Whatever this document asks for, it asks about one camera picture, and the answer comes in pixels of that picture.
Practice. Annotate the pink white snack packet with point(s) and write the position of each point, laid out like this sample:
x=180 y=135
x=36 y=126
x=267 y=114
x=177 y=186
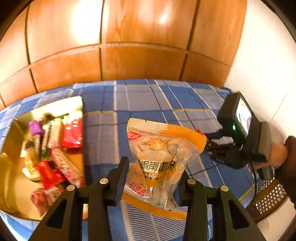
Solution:
x=46 y=199

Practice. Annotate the wicker basket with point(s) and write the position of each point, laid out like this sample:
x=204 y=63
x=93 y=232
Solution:
x=270 y=197

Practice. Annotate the yellow snack packet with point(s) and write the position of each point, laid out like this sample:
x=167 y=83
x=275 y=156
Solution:
x=31 y=172

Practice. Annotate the red crinkled snack packet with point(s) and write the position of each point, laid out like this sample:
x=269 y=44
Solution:
x=49 y=175

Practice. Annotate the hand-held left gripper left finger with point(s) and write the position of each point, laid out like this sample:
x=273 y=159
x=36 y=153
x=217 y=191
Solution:
x=122 y=183

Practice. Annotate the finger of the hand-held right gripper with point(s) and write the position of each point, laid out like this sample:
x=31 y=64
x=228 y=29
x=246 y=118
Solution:
x=215 y=136
x=222 y=147

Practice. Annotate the red patterned snack packet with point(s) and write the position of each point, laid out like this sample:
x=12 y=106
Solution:
x=72 y=134

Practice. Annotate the wooden wardrobe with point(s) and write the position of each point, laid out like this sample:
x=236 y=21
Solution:
x=138 y=58

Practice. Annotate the purple snack packet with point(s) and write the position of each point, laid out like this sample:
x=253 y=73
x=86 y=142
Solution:
x=35 y=127

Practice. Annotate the gold metal tin tray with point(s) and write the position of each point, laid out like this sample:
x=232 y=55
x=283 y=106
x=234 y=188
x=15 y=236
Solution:
x=13 y=176

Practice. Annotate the green candy wrapper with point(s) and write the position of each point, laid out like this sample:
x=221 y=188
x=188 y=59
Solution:
x=57 y=116

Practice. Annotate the long dotted snack packet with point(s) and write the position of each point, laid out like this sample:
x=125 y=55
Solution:
x=67 y=166

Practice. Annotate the orange clear seed bag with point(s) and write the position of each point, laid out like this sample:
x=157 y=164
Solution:
x=157 y=150

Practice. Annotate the person's right hand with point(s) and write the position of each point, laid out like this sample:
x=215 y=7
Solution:
x=278 y=154

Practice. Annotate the yellow-black snack packet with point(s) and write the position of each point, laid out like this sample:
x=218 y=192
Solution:
x=30 y=148

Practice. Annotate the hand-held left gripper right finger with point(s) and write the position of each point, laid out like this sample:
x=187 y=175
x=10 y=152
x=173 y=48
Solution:
x=183 y=197

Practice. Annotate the blue plaid bedsheet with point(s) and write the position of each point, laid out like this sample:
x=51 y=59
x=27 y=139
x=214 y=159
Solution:
x=138 y=99

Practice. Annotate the person's right forearm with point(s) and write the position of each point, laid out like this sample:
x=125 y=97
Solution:
x=291 y=162

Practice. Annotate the beige dark-banded snack packet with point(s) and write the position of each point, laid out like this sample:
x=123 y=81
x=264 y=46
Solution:
x=54 y=135

